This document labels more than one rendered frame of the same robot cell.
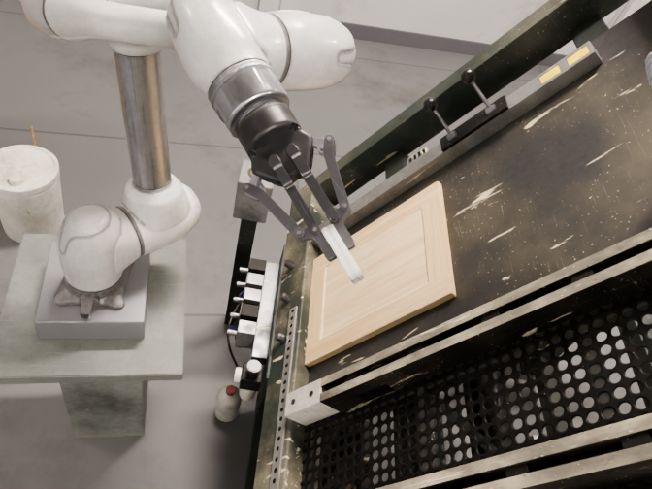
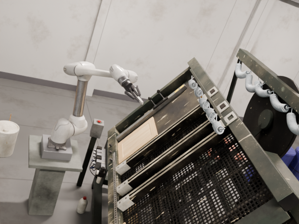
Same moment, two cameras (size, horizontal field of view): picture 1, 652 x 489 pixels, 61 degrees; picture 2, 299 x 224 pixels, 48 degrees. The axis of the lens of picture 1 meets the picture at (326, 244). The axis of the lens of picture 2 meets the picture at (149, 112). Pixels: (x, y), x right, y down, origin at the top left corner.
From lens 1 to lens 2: 208 cm
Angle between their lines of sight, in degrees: 24
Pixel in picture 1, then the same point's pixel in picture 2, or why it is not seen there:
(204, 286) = (67, 174)
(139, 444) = (50, 218)
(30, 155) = (8, 123)
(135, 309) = (69, 150)
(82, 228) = (63, 122)
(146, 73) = (85, 85)
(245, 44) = (123, 72)
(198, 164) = not seen: hidden behind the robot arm
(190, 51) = (115, 73)
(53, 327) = (47, 153)
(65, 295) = (50, 145)
